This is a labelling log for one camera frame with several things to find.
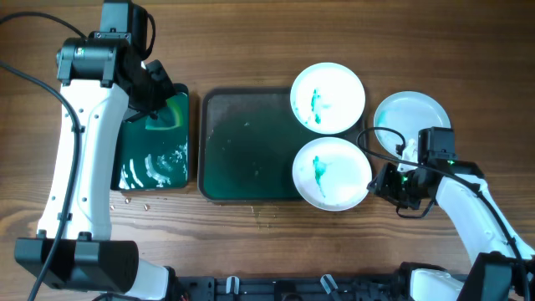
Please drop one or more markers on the large dark serving tray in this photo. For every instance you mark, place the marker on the large dark serving tray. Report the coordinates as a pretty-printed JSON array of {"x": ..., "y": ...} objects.
[{"x": 248, "y": 140}]

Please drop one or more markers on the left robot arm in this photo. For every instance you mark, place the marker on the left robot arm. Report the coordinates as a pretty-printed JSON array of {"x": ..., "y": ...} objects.
[{"x": 106, "y": 79}]

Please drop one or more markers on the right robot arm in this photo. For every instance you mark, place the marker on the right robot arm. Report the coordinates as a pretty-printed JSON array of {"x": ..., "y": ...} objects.
[{"x": 501, "y": 262}]

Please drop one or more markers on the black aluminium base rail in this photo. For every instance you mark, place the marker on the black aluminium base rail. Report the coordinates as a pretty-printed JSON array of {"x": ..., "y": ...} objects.
[{"x": 292, "y": 288}]

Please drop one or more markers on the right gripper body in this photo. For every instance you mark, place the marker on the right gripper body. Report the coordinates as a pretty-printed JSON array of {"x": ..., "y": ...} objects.
[{"x": 399, "y": 185}]

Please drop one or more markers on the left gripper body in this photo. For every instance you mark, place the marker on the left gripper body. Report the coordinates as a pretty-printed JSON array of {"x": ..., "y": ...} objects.
[{"x": 155, "y": 87}]

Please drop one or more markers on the white plate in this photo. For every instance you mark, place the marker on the white plate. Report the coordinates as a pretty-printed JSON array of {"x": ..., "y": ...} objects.
[
  {"x": 331, "y": 174},
  {"x": 327, "y": 98},
  {"x": 408, "y": 112}
]

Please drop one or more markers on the green yellow sponge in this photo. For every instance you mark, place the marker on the green yellow sponge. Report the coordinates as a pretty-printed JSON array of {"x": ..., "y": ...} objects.
[{"x": 167, "y": 118}]

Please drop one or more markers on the green water basin tray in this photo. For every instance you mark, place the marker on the green water basin tray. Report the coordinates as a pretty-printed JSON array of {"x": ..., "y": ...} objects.
[{"x": 153, "y": 159}]

